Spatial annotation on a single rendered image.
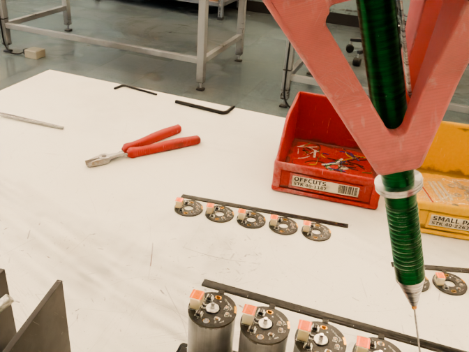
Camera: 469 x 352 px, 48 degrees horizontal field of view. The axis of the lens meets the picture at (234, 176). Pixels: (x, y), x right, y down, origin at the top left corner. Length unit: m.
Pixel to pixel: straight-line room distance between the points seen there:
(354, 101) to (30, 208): 0.36
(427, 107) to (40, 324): 0.19
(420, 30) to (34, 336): 0.20
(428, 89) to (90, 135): 0.47
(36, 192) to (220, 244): 0.18
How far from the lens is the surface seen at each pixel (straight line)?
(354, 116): 0.16
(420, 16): 0.18
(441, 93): 0.16
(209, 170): 0.52
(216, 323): 0.27
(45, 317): 0.27
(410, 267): 0.21
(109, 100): 0.69
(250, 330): 0.27
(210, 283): 0.29
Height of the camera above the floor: 1.00
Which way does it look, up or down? 29 degrees down
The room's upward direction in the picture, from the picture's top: 4 degrees clockwise
